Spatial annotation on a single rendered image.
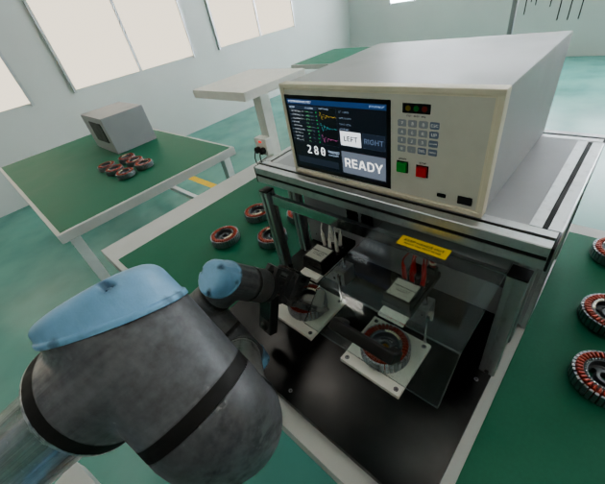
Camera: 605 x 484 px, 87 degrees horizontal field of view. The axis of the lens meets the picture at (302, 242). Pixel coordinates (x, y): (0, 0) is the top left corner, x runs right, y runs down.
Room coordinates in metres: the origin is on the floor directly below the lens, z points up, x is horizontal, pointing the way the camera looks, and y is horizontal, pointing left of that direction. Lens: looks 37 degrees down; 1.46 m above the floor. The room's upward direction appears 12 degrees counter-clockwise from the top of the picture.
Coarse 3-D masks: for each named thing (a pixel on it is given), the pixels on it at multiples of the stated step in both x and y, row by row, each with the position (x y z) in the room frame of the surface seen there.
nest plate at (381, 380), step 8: (344, 360) 0.42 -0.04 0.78; (352, 360) 0.41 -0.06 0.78; (360, 360) 0.41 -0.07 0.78; (352, 368) 0.40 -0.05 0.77; (360, 368) 0.39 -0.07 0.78; (368, 368) 0.39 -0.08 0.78; (368, 376) 0.37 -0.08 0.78; (376, 376) 0.36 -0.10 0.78; (384, 376) 0.36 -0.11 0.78; (376, 384) 0.35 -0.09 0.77; (384, 384) 0.34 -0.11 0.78; (392, 384) 0.34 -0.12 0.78; (392, 392) 0.32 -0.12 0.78; (400, 392) 0.32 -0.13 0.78
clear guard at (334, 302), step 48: (384, 240) 0.47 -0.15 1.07; (432, 240) 0.44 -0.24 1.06; (336, 288) 0.38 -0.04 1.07; (384, 288) 0.35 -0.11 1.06; (432, 288) 0.33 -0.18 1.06; (480, 288) 0.31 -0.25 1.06; (336, 336) 0.32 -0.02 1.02; (384, 336) 0.28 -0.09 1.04; (432, 336) 0.25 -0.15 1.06; (432, 384) 0.21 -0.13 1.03
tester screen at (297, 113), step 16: (304, 112) 0.70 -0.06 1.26; (320, 112) 0.67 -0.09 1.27; (336, 112) 0.63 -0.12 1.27; (352, 112) 0.60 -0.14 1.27; (368, 112) 0.58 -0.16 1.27; (384, 112) 0.55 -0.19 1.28; (304, 128) 0.71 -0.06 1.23; (320, 128) 0.67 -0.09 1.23; (336, 128) 0.64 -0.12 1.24; (352, 128) 0.61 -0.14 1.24; (368, 128) 0.58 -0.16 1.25; (384, 128) 0.55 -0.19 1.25; (304, 144) 0.71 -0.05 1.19; (320, 144) 0.68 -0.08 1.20; (336, 144) 0.64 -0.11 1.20; (336, 160) 0.64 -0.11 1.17; (352, 176) 0.61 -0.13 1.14
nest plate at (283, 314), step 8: (280, 304) 0.63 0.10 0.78; (280, 312) 0.60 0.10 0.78; (288, 312) 0.59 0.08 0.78; (280, 320) 0.58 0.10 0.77; (288, 320) 0.57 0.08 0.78; (296, 320) 0.56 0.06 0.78; (296, 328) 0.53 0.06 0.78; (304, 328) 0.53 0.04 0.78; (312, 328) 0.52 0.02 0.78; (312, 336) 0.50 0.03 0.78
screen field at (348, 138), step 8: (344, 136) 0.62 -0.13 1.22; (352, 136) 0.61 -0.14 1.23; (360, 136) 0.59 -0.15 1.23; (368, 136) 0.58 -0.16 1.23; (376, 136) 0.57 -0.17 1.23; (384, 136) 0.55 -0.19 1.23; (344, 144) 0.63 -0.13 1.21; (352, 144) 0.61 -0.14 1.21; (360, 144) 0.59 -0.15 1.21; (368, 144) 0.58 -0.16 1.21; (376, 144) 0.57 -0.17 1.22; (384, 144) 0.55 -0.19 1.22
